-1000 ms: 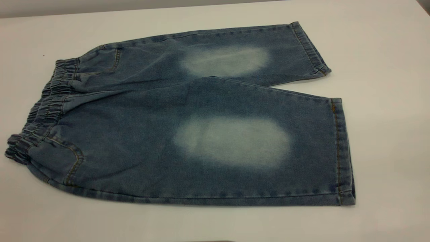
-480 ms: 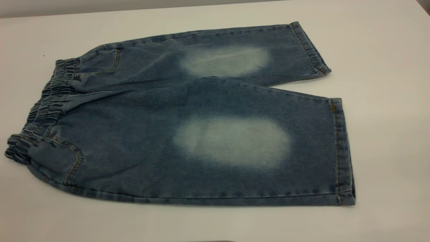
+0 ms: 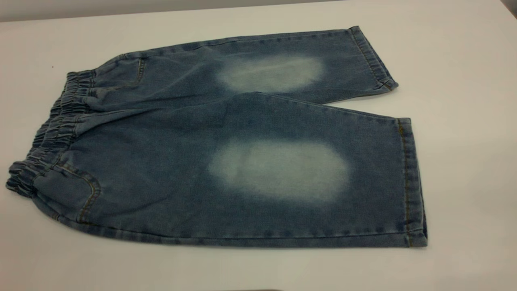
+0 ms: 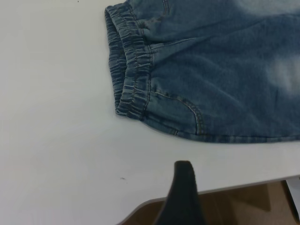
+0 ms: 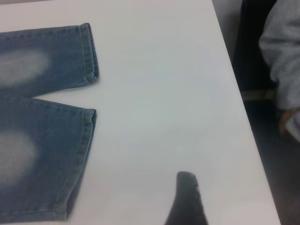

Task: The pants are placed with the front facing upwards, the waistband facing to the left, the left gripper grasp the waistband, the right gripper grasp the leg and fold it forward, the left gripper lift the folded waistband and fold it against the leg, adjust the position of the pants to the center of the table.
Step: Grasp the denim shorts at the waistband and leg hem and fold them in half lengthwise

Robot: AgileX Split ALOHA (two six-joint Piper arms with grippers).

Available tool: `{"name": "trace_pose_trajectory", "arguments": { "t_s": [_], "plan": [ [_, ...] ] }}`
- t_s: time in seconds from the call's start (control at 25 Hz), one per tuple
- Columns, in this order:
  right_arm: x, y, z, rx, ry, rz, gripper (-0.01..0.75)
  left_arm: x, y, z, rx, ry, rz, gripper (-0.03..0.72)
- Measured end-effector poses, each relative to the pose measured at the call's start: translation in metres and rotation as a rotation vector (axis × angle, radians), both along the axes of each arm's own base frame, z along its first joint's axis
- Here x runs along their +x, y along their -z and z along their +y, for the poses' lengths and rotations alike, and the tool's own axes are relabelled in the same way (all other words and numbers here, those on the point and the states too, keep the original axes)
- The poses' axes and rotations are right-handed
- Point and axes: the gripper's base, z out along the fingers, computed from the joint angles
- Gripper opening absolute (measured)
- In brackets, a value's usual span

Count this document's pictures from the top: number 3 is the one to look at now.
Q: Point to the blue denim children's pants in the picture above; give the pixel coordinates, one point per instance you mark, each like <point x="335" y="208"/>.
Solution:
<point x="169" y="169"/>

